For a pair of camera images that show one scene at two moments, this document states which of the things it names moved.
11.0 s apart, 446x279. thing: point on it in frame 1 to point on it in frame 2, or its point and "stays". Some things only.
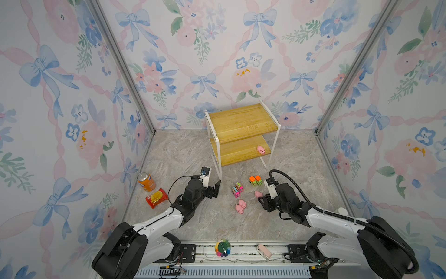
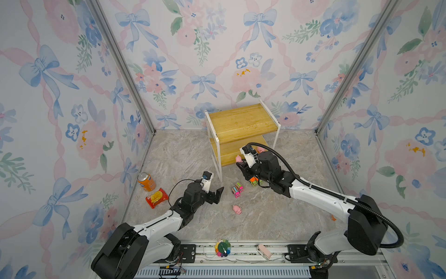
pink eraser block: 264,251 stays
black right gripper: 266,202 to 245,170
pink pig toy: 239,209 stays
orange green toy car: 252,180 stays
